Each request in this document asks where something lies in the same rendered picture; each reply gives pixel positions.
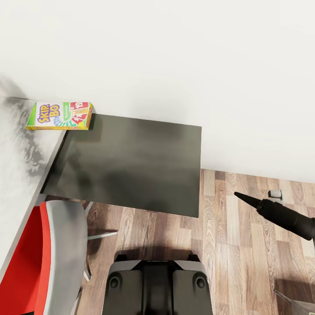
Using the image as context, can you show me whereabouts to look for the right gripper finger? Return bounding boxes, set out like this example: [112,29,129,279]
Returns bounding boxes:
[234,192,265,210]

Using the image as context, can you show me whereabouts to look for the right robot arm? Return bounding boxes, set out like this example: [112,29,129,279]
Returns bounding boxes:
[234,189,315,248]

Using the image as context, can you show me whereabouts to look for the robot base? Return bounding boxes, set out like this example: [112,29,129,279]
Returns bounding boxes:
[102,254,213,315]

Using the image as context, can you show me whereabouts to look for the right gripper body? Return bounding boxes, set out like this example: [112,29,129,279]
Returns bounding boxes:
[259,199,299,231]

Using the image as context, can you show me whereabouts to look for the board game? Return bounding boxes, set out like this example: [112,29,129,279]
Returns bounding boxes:
[26,101,93,130]

